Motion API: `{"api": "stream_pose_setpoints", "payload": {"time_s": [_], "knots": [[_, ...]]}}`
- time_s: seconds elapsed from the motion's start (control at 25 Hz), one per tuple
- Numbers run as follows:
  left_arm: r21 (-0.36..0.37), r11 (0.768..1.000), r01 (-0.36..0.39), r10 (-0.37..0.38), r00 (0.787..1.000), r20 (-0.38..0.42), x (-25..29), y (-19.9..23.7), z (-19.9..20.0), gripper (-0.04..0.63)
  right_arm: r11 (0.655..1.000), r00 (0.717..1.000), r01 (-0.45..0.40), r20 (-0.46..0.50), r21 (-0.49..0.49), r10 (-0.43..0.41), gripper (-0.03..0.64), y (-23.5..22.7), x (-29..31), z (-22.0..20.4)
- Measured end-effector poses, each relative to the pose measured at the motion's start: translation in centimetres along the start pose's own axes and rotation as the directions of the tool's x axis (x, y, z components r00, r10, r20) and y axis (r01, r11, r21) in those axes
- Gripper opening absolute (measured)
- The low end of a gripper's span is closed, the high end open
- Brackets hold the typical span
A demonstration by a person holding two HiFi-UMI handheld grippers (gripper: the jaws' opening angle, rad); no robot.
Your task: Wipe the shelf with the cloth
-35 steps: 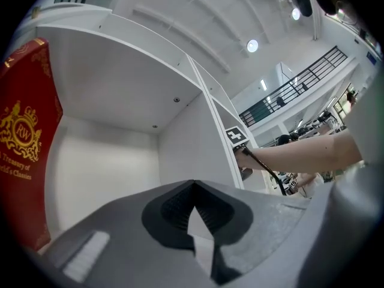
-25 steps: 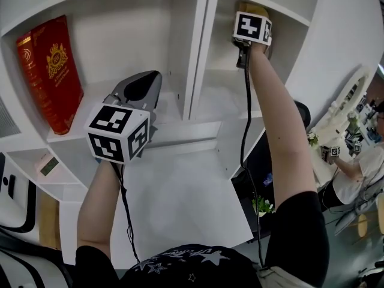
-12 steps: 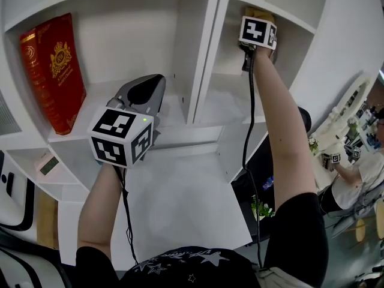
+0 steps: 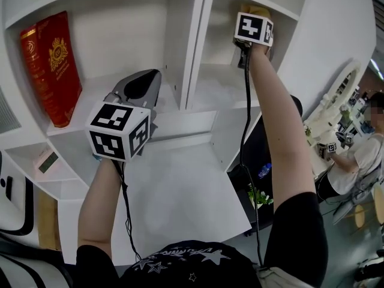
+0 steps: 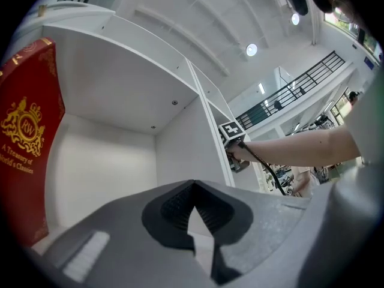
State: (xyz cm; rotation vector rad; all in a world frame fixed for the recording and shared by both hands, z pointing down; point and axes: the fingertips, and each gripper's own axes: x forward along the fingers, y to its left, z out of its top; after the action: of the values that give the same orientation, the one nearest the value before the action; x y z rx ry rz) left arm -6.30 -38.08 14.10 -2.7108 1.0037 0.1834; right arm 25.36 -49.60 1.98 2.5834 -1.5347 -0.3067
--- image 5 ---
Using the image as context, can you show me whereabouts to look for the person's right forearm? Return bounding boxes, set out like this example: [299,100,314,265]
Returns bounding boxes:
[248,124,362,167]

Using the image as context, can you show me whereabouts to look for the red book with gold crest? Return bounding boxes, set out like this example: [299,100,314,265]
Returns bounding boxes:
[0,37,67,248]

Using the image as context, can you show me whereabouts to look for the person's right hand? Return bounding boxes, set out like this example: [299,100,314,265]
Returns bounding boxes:
[227,140,252,163]

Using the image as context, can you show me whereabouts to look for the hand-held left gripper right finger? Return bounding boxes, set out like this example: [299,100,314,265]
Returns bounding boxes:
[194,180,311,285]

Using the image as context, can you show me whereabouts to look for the white shelf unit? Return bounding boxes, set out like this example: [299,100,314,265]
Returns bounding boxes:
[11,4,265,246]

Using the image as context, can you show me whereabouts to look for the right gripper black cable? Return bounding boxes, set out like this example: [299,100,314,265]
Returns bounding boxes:
[239,140,286,197]

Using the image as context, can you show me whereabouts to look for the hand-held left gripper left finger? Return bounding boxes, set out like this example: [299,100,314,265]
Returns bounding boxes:
[41,178,217,288]

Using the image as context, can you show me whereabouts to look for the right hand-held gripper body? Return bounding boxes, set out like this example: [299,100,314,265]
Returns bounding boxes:
[218,120,250,174]

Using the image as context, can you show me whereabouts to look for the round wire glasses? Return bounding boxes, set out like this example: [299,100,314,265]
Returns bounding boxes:
[331,0,355,24]

